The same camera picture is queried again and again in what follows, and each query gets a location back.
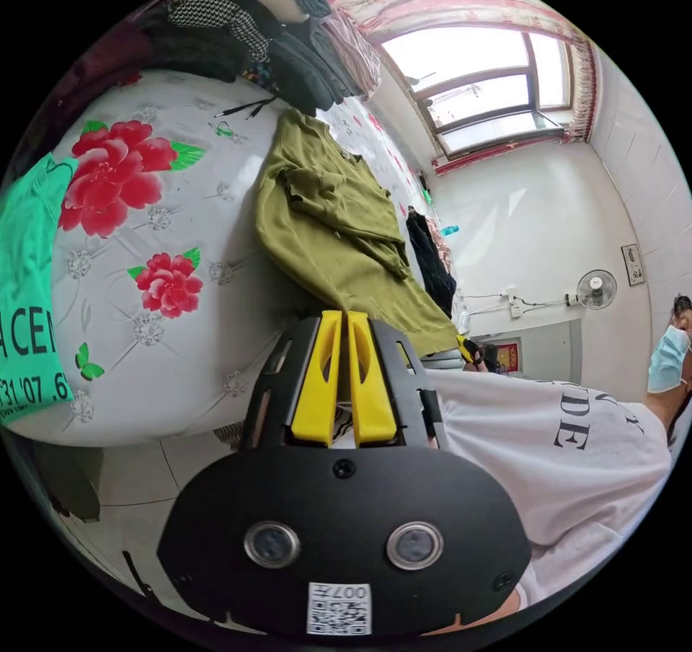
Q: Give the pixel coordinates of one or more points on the pile of clothes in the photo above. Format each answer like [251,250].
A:
[248,30]

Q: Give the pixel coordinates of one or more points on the white wall fan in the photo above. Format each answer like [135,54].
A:
[594,288]

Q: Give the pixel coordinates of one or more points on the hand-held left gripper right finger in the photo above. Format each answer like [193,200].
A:
[370,392]

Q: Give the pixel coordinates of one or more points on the dark garment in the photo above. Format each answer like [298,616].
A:
[432,268]

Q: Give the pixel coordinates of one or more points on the green printed t-shirt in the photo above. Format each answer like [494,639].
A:
[27,295]

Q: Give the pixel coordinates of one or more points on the window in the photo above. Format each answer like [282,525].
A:
[476,84]

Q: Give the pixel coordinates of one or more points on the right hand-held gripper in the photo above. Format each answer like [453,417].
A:
[482,355]

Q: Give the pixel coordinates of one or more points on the person's body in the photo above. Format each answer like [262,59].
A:
[540,446]

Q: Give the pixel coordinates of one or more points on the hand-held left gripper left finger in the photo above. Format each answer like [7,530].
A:
[316,387]

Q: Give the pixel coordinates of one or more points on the deep yellow long sleeve hoodie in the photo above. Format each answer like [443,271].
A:
[330,230]

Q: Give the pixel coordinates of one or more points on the bed with floral sheet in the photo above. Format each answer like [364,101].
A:
[216,187]

